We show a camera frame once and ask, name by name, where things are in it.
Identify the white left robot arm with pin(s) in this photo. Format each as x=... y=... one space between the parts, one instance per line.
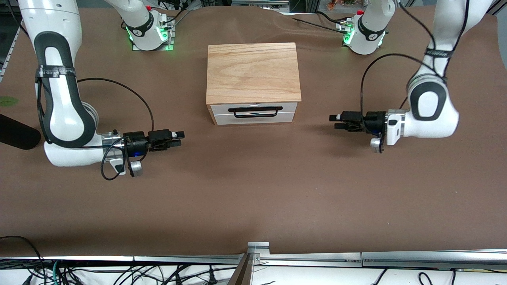
x=429 y=101

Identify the black ribbed vase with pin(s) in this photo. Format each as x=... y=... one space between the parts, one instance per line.
x=16 y=134

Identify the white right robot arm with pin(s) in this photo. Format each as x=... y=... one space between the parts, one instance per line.
x=59 y=99

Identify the long aluminium frame rail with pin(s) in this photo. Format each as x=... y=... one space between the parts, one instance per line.
x=178 y=259

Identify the slanted aluminium side rail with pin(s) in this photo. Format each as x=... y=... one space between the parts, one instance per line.
x=8 y=55

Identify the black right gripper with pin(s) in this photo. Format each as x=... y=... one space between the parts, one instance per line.
x=136 y=142

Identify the aluminium corner bracket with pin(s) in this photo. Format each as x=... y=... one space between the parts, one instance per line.
x=258 y=247

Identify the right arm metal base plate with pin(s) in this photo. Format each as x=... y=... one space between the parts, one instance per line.
x=171 y=35

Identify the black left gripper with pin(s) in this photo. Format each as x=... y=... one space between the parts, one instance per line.
x=374 y=119

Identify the wooden drawer box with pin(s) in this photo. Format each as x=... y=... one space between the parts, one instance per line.
x=253 y=71

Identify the short aluminium frame rail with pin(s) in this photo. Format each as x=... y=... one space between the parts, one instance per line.
x=435 y=259

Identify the brown table cloth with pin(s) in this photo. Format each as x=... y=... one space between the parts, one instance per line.
x=253 y=190

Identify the aluminium frame strut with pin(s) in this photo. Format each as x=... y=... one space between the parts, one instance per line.
x=242 y=273

